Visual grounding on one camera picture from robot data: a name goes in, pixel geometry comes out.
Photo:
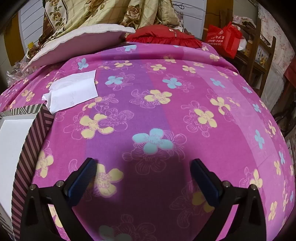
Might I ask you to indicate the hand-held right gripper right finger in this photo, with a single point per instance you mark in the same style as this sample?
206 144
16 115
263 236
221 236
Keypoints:
204 183

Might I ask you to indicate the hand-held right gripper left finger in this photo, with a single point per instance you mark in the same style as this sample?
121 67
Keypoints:
85 178

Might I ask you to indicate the striped cardboard box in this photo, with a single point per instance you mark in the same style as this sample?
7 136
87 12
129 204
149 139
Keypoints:
34 148

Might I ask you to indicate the pink floral bedsheet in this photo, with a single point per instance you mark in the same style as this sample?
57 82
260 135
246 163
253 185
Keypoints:
161 111

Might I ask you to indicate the white paper sheet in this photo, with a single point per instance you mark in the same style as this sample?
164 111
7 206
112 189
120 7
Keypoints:
74 90

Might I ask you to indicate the wooden chair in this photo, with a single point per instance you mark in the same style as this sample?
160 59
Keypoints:
255 67

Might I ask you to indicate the clear plastic wrapping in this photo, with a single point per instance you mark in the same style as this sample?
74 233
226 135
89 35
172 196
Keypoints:
16 69

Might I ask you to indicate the white pink pillow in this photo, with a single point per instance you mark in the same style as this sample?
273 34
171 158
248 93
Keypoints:
81 41

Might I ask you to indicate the red shopping bag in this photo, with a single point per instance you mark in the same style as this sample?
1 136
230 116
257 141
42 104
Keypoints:
222 39

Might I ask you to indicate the pink floral cloth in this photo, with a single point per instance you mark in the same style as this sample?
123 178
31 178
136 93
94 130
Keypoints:
277 46

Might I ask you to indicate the red ruffled cushion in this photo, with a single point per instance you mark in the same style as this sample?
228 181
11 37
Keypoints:
159 34

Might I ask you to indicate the white panelled board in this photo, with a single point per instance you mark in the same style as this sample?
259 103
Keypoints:
29 27

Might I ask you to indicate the beige floral quilt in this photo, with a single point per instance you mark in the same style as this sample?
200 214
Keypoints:
81 14

